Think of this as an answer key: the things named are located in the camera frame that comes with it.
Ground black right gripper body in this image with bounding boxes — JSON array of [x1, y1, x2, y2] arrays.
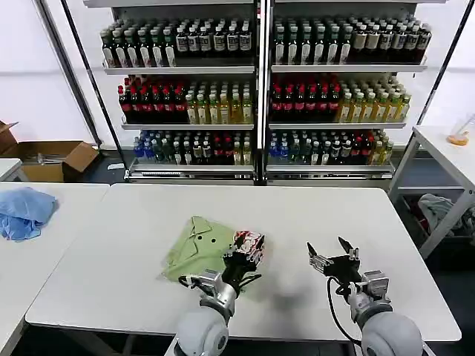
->
[[324, 254, 363, 287]]

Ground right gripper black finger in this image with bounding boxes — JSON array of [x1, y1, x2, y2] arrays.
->
[[306, 241, 335, 275], [337, 236, 360, 263]]

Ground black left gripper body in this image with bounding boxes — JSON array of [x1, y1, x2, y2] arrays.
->
[[221, 254, 258, 289]]

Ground green polo shirt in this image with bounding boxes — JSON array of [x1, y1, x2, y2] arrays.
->
[[155, 215, 269, 302]]

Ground grey white clothes pile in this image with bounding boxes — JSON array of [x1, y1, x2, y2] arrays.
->
[[417, 192, 475, 238]]

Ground white side table grey legs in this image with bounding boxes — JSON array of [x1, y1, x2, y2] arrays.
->
[[385, 125, 475, 260]]

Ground clear container with orange contents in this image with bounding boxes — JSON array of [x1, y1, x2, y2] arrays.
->
[[446, 114, 475, 145]]

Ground open brown cardboard box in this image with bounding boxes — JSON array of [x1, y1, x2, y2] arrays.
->
[[10, 140, 100, 182]]

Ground crumpled blue cloth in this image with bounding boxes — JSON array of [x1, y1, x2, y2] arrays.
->
[[0, 186, 59, 243]]

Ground beverage shelf with bottles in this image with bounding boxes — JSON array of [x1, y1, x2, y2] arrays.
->
[[265, 0, 452, 182]]

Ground thin black diagonal pole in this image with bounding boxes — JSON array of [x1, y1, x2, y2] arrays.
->
[[62, 0, 130, 177], [413, 1, 475, 127]]

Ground beverage shelf with wide pillar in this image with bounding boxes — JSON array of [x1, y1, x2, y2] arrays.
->
[[83, 0, 266, 186]]

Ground thick black diagonal pole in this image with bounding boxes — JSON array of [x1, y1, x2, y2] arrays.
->
[[36, 0, 103, 146]]

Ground brown cardboard flap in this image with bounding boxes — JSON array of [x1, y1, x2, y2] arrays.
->
[[0, 120, 20, 155]]

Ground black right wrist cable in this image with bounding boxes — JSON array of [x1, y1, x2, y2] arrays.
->
[[325, 276, 363, 344]]

